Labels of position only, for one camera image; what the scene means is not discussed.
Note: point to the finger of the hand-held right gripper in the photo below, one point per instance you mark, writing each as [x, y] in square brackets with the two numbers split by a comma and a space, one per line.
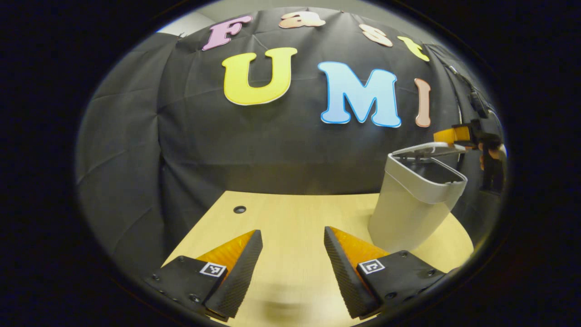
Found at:
[454, 135]

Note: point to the black backdrop cloth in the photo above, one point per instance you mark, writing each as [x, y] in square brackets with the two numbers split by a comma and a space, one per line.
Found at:
[272, 150]

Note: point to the white desktop garbage bin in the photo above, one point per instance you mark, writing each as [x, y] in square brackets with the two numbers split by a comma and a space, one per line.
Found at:
[404, 213]

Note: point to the wooden desktop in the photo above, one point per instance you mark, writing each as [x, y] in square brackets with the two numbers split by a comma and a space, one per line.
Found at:
[295, 213]

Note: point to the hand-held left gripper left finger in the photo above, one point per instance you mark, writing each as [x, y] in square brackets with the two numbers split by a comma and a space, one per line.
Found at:
[240, 281]

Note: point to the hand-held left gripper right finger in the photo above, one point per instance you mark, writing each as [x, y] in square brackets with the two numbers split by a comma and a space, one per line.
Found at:
[345, 281]

